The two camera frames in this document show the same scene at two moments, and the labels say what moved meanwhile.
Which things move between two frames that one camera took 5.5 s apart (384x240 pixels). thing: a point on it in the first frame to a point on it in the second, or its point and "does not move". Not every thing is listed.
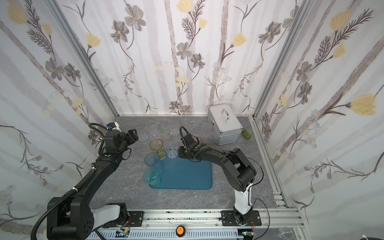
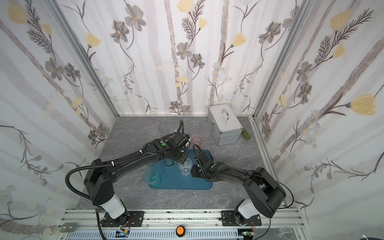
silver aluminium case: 224,125 does not move
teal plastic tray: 178,173 does not move
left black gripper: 129,137 to 177,154
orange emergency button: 180,231 does not move
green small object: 246,134 does not move
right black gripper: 188,150 to 200,160
